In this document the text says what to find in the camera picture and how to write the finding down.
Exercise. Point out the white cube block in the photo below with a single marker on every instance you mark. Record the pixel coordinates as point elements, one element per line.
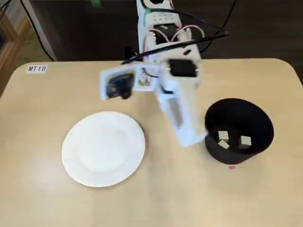
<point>223,135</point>
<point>246,140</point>
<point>223,144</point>

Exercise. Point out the green base board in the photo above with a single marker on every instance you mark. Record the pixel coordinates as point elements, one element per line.
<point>143,82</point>

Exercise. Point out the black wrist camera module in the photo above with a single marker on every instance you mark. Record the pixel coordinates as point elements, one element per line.
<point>118,86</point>

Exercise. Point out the pale grey post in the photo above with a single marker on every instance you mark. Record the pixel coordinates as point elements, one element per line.
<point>39,35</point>

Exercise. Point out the white paper plate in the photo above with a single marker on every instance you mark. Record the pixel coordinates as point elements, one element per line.
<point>101,151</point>

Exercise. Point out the black pot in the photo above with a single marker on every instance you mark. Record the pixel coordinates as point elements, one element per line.
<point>236,157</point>

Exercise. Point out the green tape piece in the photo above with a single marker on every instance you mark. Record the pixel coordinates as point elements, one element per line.
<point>96,2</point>

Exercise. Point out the small pink sticker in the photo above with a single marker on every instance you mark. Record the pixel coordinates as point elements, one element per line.
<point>232,167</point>

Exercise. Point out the wooden furniture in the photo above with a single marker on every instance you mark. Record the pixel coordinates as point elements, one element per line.
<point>14,42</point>

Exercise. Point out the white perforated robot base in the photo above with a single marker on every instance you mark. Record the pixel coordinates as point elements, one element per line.
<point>154,85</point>

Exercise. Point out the white MT18 label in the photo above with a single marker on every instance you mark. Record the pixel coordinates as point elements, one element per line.
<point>36,69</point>

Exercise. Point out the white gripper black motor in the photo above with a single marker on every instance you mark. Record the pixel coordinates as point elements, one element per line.
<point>183,113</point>

